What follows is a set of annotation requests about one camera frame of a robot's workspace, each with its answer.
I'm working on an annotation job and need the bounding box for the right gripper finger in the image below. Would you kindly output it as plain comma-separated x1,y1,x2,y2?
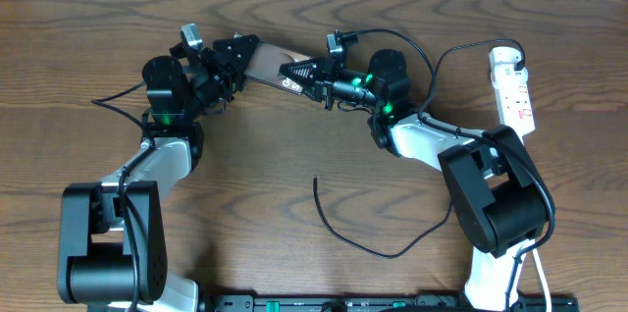
279,58,324,87
288,81,319,102

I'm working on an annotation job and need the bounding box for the Galaxy smartphone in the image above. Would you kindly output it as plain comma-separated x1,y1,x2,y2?
244,41,311,95

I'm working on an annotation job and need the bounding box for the black charger cable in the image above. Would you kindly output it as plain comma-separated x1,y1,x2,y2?
312,38,527,260

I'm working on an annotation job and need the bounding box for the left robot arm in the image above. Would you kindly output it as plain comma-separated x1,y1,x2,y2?
57,25,260,311

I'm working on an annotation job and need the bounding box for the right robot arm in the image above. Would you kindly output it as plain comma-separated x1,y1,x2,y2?
280,49,555,311

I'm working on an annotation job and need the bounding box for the white power strip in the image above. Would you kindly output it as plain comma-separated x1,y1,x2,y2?
489,46,535,140

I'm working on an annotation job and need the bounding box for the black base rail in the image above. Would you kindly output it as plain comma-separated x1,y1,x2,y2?
213,292,580,312

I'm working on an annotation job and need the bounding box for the white power strip cord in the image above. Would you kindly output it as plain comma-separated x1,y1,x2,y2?
519,135,553,312

